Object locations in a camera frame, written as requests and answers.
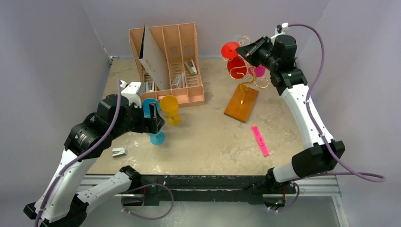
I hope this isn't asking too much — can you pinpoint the teal wine glass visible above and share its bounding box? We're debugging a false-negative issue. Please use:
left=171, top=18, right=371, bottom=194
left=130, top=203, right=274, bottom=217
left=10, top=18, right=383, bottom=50
left=142, top=98, right=166, bottom=145

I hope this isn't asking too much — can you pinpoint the yellow plastic wine glass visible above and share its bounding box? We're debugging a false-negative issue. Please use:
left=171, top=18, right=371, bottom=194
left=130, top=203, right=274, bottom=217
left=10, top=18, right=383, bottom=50
left=159, top=95, right=181, bottom=126

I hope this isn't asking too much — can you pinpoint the red plastic wine glass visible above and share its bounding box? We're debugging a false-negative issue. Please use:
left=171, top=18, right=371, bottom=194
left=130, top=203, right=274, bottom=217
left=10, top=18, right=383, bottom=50
left=221, top=41, right=247, bottom=80

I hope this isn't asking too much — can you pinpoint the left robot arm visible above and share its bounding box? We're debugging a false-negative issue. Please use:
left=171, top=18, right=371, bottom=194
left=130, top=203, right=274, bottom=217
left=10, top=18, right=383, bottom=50
left=24, top=94, right=165, bottom=227

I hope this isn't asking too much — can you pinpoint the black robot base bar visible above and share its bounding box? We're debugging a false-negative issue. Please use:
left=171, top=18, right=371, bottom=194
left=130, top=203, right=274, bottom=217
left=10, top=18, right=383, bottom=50
left=120, top=166, right=296, bottom=207

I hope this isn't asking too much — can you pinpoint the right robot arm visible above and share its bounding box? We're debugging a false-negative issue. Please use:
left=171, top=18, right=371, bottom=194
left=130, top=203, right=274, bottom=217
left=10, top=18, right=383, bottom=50
left=236, top=35, right=345, bottom=192

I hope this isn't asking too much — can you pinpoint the magenta plastic wine glass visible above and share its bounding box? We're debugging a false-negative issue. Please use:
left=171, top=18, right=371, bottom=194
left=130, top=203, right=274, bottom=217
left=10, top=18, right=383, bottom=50
left=248, top=66, right=266, bottom=78

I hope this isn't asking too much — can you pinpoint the clear wine glass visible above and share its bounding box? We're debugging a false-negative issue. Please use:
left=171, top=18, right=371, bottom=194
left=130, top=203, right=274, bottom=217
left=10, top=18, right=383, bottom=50
left=233, top=35, right=251, bottom=46

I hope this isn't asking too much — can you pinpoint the small white metal clip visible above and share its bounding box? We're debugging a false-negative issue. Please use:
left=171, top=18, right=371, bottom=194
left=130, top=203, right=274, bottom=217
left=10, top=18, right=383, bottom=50
left=112, top=148, right=126, bottom=158

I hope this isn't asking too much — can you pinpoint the silver item in organizer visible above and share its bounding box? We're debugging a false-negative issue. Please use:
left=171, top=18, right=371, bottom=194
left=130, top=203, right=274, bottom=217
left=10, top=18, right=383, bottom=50
left=171, top=72, right=185, bottom=89

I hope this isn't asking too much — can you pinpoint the grey stapler in organizer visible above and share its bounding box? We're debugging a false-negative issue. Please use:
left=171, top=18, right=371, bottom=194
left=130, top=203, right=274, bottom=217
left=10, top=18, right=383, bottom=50
left=184, top=60, right=198, bottom=76

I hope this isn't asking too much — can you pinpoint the white paper folder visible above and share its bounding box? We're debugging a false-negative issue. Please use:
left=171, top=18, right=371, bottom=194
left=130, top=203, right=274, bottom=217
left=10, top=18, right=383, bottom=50
left=139, top=24, right=170, bottom=90

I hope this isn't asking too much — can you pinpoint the peach plastic file organizer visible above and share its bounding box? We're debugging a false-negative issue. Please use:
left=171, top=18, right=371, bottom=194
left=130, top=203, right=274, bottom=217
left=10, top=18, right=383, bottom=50
left=129, top=23, right=205, bottom=107

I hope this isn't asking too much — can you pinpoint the pink plastic clip tool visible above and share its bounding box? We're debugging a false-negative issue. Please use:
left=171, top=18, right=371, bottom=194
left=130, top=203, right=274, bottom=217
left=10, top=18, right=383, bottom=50
left=251, top=125, right=270, bottom=157

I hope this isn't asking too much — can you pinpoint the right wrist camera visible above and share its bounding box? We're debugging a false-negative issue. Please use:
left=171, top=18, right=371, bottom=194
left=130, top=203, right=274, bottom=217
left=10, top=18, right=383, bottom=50
left=275, top=23, right=289, bottom=35

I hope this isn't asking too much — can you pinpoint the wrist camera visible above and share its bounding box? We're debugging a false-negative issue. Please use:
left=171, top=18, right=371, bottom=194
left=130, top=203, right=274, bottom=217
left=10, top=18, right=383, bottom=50
left=275, top=23, right=289, bottom=35
left=120, top=80, right=145, bottom=108

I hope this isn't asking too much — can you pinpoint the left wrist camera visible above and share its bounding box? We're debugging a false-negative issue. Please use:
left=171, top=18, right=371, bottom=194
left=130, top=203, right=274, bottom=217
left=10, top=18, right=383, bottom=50
left=120, top=80, right=145, bottom=108

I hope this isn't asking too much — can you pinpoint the gold wire wine glass rack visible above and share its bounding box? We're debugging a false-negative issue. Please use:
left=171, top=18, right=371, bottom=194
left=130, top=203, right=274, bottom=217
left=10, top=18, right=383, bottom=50
left=224, top=64, right=270, bottom=123

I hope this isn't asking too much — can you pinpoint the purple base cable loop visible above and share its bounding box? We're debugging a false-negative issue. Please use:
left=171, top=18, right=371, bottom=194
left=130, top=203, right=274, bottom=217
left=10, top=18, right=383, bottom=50
left=121, top=183, right=174, bottom=220

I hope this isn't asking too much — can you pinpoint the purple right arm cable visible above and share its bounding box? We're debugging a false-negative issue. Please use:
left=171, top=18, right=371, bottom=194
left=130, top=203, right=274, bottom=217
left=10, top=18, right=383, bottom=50
left=287, top=24, right=386, bottom=183

